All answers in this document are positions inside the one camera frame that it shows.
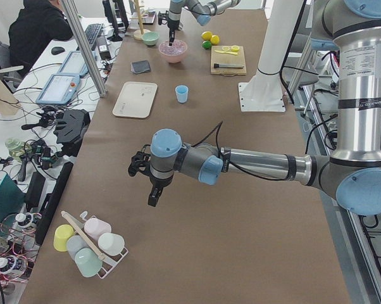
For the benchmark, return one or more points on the lemon slice lower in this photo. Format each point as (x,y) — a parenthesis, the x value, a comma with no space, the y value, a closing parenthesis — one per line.
(235,48)

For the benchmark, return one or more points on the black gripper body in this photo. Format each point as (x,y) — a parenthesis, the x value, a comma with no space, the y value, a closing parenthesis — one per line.
(171,24)
(157,183)

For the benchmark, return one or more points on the black keyboard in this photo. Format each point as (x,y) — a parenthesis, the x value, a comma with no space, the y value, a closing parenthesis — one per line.
(92,32)

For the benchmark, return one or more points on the light blue plastic cup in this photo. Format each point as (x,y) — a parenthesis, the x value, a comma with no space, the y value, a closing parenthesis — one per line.
(181,92)

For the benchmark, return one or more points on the wooden stand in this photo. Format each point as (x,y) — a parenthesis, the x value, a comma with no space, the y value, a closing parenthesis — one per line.
(138,34)

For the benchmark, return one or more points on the grey folded cloth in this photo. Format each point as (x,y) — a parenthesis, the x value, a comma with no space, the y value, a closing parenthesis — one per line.
(138,67)

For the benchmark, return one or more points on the mint cup on rack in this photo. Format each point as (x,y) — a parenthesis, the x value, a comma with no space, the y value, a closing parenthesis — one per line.
(87,262)

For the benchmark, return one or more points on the pink cup on rack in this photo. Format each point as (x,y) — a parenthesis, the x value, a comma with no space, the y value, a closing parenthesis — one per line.
(95,227)

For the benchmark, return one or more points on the wooden cutting board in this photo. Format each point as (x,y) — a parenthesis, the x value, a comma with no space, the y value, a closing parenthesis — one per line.
(227,59)

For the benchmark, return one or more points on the white wire cup rack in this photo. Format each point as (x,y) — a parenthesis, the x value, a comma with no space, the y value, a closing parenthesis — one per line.
(109,262)

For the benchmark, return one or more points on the yellow cup on rack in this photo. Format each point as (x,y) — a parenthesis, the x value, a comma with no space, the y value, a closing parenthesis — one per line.
(62,234)

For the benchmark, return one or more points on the yellow lemon upper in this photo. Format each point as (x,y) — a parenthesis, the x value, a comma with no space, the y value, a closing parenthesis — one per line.
(206,36)

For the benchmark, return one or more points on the steel muddler black tip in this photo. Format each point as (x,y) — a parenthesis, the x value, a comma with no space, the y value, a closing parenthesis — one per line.
(223,65)

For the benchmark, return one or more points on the white cup on rack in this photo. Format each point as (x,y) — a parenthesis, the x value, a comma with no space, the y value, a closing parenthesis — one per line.
(112,244)

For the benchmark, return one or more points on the yellow lemon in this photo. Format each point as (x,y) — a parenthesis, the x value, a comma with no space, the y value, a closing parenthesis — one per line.
(215,39)
(206,36)

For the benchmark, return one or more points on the teach pendant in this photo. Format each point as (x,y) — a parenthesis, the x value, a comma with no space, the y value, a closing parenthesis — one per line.
(74,63)
(59,89)

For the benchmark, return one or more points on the pink bowl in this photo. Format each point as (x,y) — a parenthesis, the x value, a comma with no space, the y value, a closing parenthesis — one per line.
(174,59)

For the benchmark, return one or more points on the seated person in black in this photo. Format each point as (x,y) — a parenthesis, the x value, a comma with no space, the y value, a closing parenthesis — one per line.
(38,23)

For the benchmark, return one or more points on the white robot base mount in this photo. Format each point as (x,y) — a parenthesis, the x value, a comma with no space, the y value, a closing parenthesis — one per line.
(263,92)

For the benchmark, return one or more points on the teach pendant far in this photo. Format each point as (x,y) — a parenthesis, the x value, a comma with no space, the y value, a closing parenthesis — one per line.
(74,63)

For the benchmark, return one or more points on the yellow plastic knife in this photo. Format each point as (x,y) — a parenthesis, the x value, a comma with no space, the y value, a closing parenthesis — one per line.
(226,52)

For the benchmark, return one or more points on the green lime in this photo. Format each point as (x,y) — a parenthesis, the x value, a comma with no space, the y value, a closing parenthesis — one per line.
(206,45)

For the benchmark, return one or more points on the aluminium frame post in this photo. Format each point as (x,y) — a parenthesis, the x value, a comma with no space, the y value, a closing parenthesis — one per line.
(82,42)

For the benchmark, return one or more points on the yellow lemon lower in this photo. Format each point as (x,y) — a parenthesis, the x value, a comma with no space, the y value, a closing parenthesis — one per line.
(215,39)

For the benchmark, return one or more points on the grey cup on rack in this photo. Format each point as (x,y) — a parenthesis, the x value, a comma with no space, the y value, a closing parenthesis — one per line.
(74,245)

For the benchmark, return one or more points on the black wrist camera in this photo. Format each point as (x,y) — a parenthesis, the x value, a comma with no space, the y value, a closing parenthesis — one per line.
(140,162)

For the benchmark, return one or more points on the green ceramic bowl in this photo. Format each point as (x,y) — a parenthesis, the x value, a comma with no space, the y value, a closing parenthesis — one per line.
(150,38)

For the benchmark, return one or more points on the teach pendant near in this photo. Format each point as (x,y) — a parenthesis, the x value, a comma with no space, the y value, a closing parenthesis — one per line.
(59,89)

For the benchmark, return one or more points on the cream rabbit tray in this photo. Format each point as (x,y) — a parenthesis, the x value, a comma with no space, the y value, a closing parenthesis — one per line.
(135,100)

